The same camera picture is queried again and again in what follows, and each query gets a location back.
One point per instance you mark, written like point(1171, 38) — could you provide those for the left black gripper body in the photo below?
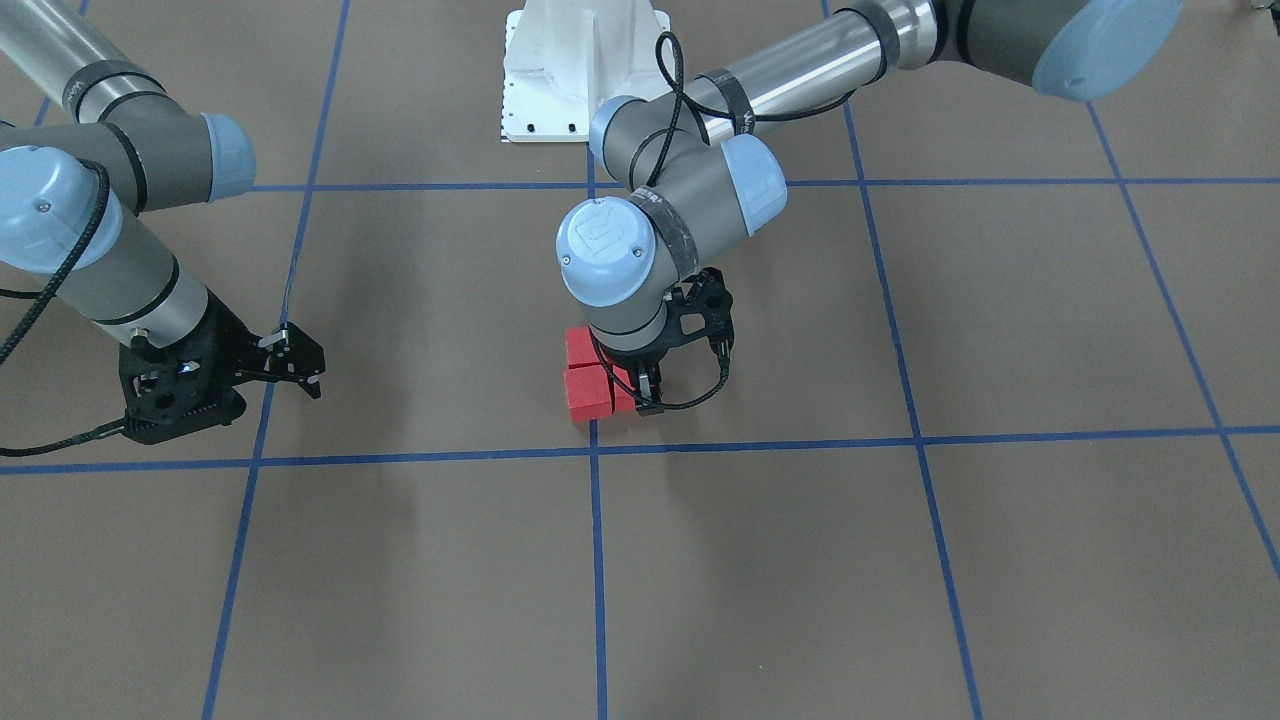
point(632, 362)

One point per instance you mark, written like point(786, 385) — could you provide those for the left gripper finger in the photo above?
point(647, 380)

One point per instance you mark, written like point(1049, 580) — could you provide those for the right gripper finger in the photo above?
point(292, 355)

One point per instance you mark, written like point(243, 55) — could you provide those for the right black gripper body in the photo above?
point(231, 345)

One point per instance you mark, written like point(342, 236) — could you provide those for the red block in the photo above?
point(621, 384)
point(579, 347)

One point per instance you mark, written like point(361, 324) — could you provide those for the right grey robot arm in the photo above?
point(72, 202)

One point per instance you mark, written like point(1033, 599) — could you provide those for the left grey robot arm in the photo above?
point(699, 177)

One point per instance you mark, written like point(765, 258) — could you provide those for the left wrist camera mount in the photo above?
point(706, 297)

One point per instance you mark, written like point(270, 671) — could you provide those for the white pedestal base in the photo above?
point(563, 59)

